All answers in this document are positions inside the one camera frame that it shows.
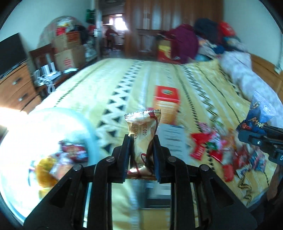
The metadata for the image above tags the blue foil snack packet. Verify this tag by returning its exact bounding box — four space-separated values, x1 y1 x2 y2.
236 91 276 135

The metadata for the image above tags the cream gold chocolate packet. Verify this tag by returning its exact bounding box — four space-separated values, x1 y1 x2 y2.
124 109 161 178

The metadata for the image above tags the yellow snack packet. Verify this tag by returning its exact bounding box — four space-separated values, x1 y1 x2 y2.
35 157 57 188

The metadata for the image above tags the red snack bag white print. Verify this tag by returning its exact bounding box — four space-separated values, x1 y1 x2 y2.
59 141 89 163

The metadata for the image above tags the translucent green plastic basin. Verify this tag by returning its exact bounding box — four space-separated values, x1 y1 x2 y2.
1 108 99 226

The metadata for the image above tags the wooden bed headboard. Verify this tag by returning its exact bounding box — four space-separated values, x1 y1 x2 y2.
250 54 283 102

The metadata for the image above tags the light purple rolled quilt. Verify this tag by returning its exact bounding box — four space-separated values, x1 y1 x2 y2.
220 51 282 128

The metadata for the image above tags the white grey carton box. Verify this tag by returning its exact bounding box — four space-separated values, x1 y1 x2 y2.
156 124 190 164

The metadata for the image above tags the yellow patterned bed sheet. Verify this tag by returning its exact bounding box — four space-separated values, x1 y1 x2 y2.
23 58 282 229

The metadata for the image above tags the orange cracker box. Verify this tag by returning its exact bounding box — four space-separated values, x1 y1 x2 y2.
153 86 180 125

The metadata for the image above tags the pile of clothes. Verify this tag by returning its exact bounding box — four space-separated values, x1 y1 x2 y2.
157 18 247 64

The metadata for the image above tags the wooden chest of drawers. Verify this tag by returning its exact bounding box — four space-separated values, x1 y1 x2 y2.
0 63 42 113

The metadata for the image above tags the red yellow gift box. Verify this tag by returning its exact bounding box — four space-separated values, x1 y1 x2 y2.
157 39 178 64

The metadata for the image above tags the cardboard boxes stack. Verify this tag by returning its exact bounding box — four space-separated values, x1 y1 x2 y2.
52 31 86 72

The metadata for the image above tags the wooden wardrobe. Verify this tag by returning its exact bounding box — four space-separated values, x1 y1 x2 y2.
125 1 224 58

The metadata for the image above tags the black flat television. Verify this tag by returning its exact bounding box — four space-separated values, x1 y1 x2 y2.
0 33 27 79

